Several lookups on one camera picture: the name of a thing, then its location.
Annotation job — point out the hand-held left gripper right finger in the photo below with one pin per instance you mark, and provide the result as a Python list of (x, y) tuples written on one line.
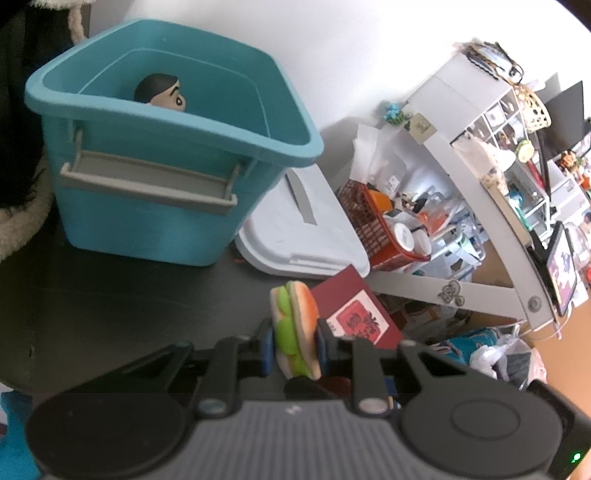
[(323, 346)]

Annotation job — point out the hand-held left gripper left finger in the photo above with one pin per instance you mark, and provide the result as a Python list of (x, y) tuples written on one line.
[(221, 378)]

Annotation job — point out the toy hamburger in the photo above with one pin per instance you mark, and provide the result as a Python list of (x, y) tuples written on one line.
[(300, 318)]

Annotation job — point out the dark red gift box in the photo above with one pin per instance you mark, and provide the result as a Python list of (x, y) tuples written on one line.
[(351, 300)]

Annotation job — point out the white bin lid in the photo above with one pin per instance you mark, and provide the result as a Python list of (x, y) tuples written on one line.
[(314, 244)]

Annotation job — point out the blue plastic storage bin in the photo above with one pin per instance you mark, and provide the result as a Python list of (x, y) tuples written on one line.
[(138, 221)]

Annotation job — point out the black desktop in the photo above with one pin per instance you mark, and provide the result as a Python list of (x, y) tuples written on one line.
[(115, 314)]

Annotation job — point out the white plastic bag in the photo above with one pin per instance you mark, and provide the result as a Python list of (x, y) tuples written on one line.
[(508, 364)]

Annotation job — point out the white desk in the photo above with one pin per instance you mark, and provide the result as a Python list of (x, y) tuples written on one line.
[(415, 286)]

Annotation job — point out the red plastic basket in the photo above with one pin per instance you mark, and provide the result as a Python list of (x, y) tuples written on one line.
[(374, 240)]

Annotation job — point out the white labelled jar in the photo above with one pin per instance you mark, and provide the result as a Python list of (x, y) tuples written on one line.
[(402, 237)]

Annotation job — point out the metal mouse-shaped hook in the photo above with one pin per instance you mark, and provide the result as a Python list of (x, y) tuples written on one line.
[(451, 293)]

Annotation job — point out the plain white jar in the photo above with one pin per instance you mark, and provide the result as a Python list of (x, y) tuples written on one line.
[(422, 243)]

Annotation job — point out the small tablet screen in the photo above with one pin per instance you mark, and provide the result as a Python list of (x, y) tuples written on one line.
[(563, 272)]

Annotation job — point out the black phone stand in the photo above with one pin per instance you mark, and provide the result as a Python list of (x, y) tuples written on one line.
[(538, 247)]

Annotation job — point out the clear plastic packets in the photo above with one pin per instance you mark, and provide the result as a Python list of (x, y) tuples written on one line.
[(369, 147)]

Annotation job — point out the small beige card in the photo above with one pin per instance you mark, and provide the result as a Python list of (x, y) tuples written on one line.
[(422, 125)]

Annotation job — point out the floral tissue pack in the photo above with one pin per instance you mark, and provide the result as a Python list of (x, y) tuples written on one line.
[(480, 161)]

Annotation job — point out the teal flower ornament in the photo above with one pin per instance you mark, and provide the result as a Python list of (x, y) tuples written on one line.
[(396, 113)]

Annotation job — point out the watermelon slice plush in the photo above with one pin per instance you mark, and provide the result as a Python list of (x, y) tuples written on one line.
[(524, 150)]

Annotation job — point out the white drawer organizer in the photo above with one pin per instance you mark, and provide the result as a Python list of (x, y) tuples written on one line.
[(457, 92)]

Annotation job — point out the black monitor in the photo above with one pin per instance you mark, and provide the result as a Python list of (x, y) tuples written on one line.
[(565, 120)]

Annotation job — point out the wicker basket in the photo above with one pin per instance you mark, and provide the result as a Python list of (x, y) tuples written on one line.
[(533, 108)]

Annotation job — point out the black fleece-lined garment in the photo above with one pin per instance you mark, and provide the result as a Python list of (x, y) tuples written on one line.
[(18, 115)]

